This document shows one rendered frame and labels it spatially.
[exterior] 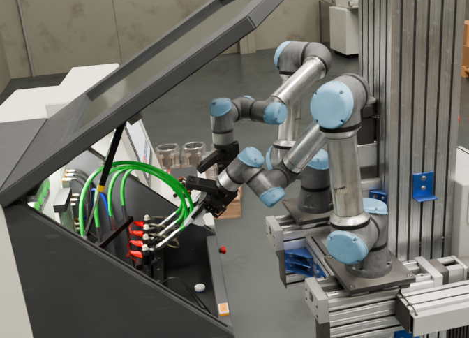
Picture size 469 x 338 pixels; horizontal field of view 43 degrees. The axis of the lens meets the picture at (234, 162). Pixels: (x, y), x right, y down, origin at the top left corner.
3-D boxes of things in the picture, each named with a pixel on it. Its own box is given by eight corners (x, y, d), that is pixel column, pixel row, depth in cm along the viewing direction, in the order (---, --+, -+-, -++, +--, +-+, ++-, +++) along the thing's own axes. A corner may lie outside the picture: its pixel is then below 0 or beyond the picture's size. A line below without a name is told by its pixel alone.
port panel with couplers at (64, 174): (82, 244, 220) (67, 166, 209) (72, 245, 220) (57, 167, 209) (86, 228, 232) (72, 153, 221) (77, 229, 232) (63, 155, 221)
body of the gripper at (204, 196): (215, 220, 197) (237, 198, 191) (195, 207, 195) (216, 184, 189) (218, 206, 203) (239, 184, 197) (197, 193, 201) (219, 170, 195)
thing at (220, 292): (236, 369, 188) (232, 327, 182) (222, 371, 187) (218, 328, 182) (219, 269, 246) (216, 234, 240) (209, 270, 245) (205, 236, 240)
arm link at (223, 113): (237, 98, 202) (221, 104, 196) (239, 128, 206) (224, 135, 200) (220, 96, 207) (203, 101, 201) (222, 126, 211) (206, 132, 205)
